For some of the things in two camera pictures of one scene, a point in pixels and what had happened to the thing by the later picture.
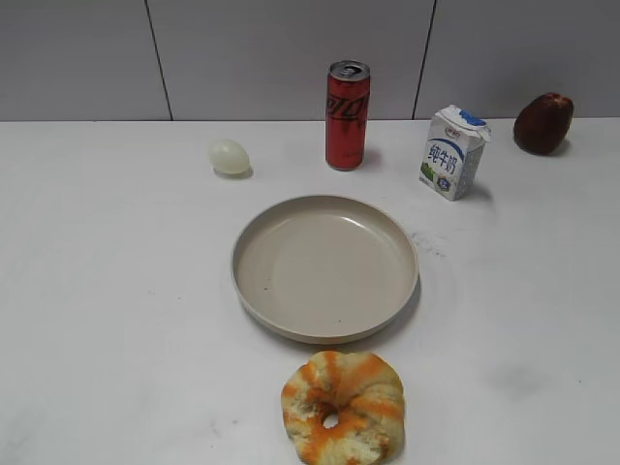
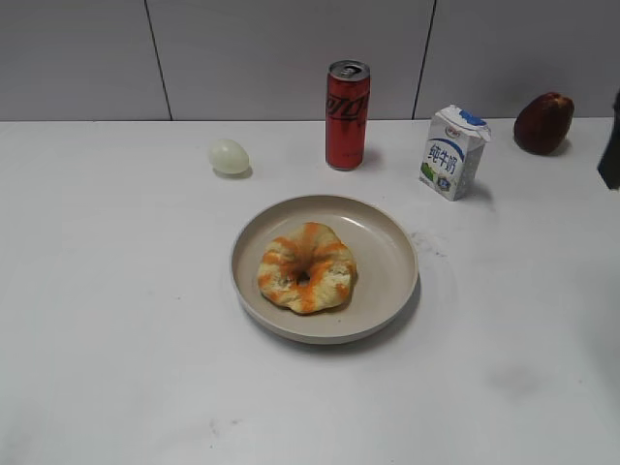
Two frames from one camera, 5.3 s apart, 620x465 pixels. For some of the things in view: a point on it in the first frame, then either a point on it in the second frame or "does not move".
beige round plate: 325,270 does not move
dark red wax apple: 542,123 does not move
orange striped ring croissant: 345,408 -> 308,271
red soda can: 347,114 does not move
